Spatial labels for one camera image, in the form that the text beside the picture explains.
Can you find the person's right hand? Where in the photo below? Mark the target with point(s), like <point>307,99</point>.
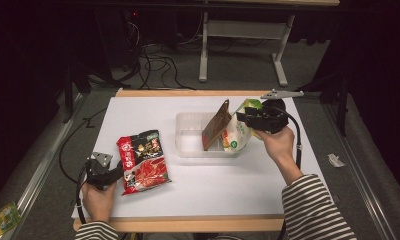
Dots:
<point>281,150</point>

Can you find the white metal desk frame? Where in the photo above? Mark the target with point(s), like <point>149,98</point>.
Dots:
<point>244,30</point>

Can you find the green and white packet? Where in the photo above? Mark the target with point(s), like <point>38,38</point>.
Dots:
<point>236,135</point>

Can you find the gold and brown packet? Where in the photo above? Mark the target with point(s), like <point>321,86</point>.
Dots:
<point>218,125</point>

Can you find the white paper scrap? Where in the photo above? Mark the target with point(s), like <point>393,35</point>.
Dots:
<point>335,160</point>

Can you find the black metal stand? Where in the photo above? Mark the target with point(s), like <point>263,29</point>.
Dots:
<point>71,83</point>
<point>338,96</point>

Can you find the clear plastic container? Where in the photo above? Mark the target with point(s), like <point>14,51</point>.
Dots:
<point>191,135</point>

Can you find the person's left hand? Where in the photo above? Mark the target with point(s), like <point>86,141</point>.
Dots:
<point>99,201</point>

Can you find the red and black seasoning packet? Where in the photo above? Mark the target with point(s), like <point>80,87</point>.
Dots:
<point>143,161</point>

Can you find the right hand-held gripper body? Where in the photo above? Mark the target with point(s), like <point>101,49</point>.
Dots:
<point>269,118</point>

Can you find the grey metal floor rail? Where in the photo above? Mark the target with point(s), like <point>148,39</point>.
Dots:
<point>358,176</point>
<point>44,160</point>

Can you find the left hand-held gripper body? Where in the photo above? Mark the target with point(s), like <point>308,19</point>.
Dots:
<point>96,171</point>

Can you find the green and yellow packet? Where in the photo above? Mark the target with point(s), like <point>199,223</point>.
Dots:
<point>2,220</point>

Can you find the white table mat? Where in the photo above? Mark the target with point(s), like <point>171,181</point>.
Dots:
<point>194,186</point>

